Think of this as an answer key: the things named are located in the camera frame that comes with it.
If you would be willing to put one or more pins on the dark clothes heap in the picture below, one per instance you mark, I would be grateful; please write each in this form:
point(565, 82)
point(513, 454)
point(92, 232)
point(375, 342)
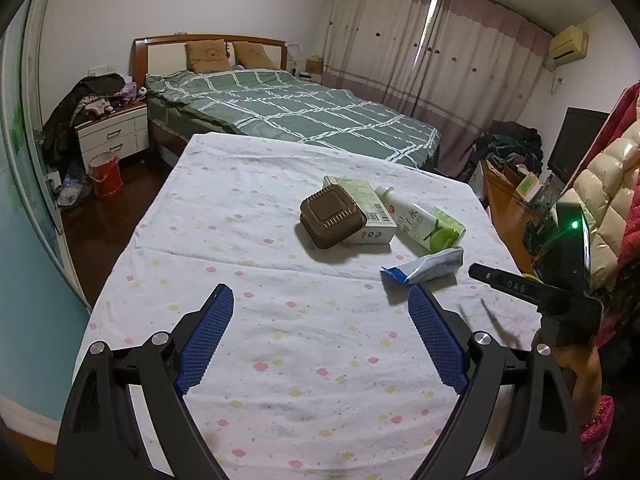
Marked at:
point(515, 135)

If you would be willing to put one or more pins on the cream puffer jacket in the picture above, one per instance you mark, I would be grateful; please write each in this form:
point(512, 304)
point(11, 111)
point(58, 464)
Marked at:
point(610, 185)

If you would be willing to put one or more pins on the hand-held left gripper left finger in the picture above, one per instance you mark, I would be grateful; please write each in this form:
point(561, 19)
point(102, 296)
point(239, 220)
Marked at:
point(205, 345)

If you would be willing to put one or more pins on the green paper box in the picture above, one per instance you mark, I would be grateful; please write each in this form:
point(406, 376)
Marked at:
point(527, 185)

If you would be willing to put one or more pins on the red bucket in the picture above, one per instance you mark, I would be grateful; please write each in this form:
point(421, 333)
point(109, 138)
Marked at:
point(107, 180)

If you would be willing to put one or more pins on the brown bear print pillow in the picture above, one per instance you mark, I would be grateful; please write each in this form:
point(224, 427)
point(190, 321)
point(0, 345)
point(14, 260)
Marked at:
point(207, 55)

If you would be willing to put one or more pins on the green checked quilt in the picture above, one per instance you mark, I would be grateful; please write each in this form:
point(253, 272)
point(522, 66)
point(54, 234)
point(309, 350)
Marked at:
point(300, 110)

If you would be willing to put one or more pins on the glass sliding wardrobe door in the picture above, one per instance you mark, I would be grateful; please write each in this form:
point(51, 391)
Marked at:
point(25, 160)

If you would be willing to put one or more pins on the person's right forearm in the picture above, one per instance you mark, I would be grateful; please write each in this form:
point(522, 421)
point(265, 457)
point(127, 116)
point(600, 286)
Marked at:
point(582, 380)

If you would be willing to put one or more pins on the small cardboard box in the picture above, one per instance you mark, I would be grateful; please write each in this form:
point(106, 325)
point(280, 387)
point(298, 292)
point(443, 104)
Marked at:
point(315, 65)

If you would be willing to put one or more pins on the brown plastic box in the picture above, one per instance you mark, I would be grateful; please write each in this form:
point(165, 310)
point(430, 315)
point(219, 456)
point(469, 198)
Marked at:
point(332, 215)

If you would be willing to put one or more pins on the black television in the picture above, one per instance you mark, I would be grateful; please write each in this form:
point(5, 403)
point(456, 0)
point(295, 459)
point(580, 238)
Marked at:
point(575, 145)

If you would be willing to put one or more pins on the bed with green quilt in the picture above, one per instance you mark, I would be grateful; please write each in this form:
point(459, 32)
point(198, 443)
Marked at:
point(140, 60)

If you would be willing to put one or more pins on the blue white snack wrapper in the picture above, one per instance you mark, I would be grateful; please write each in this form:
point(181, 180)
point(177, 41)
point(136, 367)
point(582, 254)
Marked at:
point(430, 266)

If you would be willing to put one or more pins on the white wall switch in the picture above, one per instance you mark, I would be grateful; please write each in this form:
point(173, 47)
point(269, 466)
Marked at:
point(100, 69)

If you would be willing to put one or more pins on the beige pink curtain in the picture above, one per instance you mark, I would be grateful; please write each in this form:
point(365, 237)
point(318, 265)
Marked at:
point(465, 70)

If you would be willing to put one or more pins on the green white carton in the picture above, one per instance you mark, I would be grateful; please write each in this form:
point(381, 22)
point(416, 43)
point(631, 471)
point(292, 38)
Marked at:
point(372, 210)

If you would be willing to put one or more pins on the white wooden nightstand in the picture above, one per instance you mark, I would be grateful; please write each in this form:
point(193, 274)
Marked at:
point(112, 132)

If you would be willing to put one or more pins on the dark clothes pile on nightstand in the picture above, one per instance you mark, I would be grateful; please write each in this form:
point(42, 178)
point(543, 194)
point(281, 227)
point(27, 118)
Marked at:
point(92, 87)

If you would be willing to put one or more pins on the plastic bags pile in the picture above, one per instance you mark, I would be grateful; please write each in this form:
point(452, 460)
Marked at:
point(72, 187)

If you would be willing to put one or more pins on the cream air conditioner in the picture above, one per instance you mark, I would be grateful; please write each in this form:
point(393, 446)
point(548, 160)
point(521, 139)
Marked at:
point(567, 45)

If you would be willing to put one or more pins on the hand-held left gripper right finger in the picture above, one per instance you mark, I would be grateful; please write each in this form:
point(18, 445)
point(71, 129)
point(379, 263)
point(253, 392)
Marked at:
point(437, 340)

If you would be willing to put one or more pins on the plain brown pillow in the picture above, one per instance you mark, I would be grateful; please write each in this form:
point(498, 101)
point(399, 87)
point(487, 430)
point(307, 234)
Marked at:
point(252, 55)

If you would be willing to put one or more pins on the wooden side desk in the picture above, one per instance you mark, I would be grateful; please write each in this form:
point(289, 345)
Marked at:
point(505, 215)

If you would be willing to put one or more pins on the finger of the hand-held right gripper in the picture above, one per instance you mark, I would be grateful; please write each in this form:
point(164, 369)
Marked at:
point(510, 282)

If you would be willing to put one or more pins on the white bottle green label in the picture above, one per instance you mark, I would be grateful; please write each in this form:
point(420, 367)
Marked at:
point(430, 227)

